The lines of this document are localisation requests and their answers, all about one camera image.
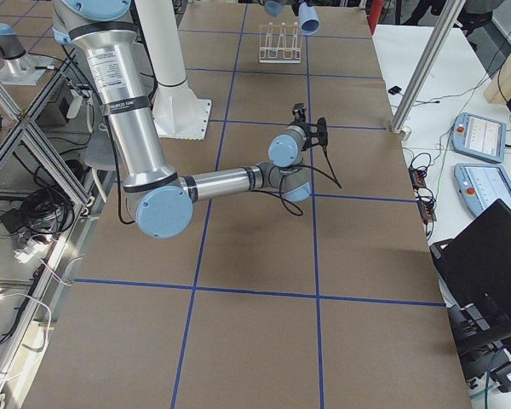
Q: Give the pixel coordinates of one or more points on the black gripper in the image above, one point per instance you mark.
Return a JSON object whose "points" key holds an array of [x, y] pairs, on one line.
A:
{"points": [[298, 113]]}

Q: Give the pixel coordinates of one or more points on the light blue plastic cup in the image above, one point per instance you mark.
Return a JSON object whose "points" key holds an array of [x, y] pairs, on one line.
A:
{"points": [[308, 19]]}

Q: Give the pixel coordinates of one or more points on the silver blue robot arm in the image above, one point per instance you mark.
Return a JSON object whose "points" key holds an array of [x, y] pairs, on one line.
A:
{"points": [[134, 54], [275, 7]]}

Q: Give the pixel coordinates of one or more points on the small black puck device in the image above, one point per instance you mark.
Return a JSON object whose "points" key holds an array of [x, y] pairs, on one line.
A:
{"points": [[394, 90]]}

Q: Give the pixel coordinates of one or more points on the orange black usb hub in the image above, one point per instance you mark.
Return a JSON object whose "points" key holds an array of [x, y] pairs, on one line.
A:
{"points": [[425, 199]]}

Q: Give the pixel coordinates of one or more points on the blue teach pendant far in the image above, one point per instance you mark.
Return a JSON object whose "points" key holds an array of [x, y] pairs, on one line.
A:
{"points": [[479, 137]]}

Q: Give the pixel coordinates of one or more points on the blue teach pendant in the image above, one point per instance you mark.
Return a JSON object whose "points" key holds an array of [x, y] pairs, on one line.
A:
{"points": [[480, 185], [479, 137]]}

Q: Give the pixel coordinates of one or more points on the blue teach pendant near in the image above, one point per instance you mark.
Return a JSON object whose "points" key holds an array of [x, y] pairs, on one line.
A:
{"points": [[480, 185]]}

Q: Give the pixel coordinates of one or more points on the black laptop computer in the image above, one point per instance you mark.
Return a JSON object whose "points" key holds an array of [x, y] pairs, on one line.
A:
{"points": [[476, 267]]}

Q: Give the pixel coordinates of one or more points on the white wire cup holder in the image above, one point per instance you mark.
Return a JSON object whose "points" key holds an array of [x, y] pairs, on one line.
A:
{"points": [[280, 43]]}

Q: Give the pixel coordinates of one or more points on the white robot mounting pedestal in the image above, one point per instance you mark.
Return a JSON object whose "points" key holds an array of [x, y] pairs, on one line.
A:
{"points": [[178, 113]]}

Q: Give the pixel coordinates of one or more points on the aluminium frame post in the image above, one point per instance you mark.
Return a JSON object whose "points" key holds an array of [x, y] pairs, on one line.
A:
{"points": [[429, 55]]}

